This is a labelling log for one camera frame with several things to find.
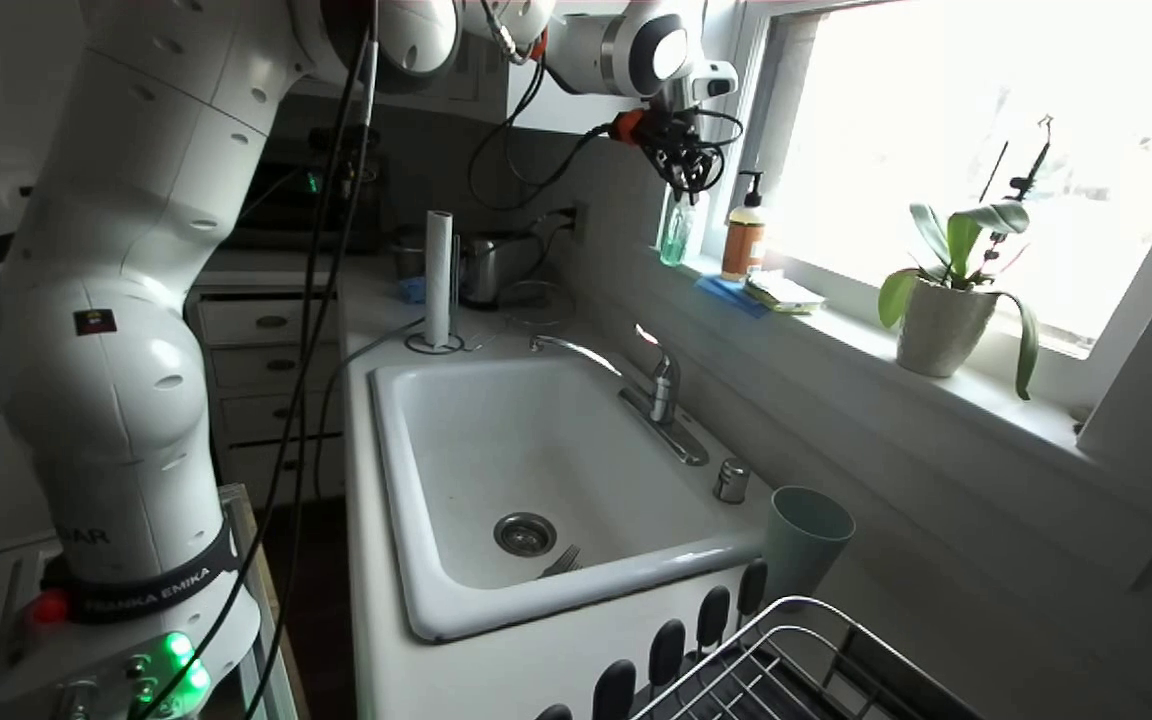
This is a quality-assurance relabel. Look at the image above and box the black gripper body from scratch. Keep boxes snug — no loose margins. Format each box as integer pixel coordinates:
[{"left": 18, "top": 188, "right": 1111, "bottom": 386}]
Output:
[{"left": 612, "top": 107, "right": 718, "bottom": 170}]

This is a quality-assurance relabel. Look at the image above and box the orange soap pump bottle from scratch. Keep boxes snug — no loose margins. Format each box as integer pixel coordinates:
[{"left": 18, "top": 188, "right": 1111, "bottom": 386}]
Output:
[{"left": 718, "top": 170, "right": 764, "bottom": 281}]

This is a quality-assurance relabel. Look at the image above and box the robot base stand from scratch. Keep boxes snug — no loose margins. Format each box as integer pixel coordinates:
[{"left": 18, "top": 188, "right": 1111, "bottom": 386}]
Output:
[{"left": 0, "top": 540, "right": 306, "bottom": 720}]

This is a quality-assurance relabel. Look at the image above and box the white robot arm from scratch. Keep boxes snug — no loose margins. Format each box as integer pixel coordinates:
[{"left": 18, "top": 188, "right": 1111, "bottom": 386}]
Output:
[{"left": 0, "top": 0, "right": 694, "bottom": 618}]

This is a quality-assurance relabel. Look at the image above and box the green soap pump bottle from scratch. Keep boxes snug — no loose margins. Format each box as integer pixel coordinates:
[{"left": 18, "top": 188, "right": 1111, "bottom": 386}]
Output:
[{"left": 656, "top": 193, "right": 692, "bottom": 266}]

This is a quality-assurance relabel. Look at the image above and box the blue cloth on sill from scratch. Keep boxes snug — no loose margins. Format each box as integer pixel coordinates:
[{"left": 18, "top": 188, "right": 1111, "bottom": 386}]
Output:
[{"left": 694, "top": 276, "right": 767, "bottom": 314}]

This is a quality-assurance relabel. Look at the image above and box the chrome sink faucet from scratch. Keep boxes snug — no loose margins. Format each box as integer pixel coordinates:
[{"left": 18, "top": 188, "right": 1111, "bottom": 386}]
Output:
[{"left": 527, "top": 322, "right": 707, "bottom": 469}]

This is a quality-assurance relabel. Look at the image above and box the steel kettle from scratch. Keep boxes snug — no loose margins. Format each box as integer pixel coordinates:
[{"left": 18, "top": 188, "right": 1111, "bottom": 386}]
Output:
[{"left": 461, "top": 237, "right": 539, "bottom": 306}]

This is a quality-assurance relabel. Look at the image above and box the orchid in white pot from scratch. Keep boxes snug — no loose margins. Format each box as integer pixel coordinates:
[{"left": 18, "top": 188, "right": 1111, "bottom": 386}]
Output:
[{"left": 876, "top": 118, "right": 1051, "bottom": 394}]

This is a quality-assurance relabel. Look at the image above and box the chrome sink sprayer knob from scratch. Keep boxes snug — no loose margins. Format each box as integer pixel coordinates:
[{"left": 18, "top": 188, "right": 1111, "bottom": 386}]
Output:
[{"left": 710, "top": 460, "right": 751, "bottom": 503}]

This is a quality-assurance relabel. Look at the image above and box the teal plastic cup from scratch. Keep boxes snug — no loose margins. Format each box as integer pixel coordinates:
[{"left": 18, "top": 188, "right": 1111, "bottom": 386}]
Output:
[{"left": 764, "top": 486, "right": 856, "bottom": 595}]

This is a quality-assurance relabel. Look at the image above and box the white porcelain sink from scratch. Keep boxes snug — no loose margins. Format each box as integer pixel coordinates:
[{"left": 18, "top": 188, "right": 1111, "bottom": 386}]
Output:
[{"left": 348, "top": 339, "right": 767, "bottom": 720}]

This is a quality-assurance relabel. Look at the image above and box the black coffee machine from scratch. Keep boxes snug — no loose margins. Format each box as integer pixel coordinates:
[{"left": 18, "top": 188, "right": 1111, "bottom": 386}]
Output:
[{"left": 231, "top": 126, "right": 385, "bottom": 256}]

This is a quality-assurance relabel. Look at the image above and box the white drawer cabinet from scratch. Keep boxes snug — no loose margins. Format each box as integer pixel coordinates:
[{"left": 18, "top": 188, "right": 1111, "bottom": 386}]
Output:
[{"left": 189, "top": 276, "right": 343, "bottom": 508}]

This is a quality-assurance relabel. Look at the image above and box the dish drying rack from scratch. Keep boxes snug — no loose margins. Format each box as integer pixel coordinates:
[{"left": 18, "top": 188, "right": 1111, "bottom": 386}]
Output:
[{"left": 628, "top": 595, "right": 981, "bottom": 720}]

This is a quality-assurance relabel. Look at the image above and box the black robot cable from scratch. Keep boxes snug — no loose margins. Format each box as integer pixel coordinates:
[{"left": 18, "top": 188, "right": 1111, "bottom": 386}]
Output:
[{"left": 131, "top": 0, "right": 632, "bottom": 720}]

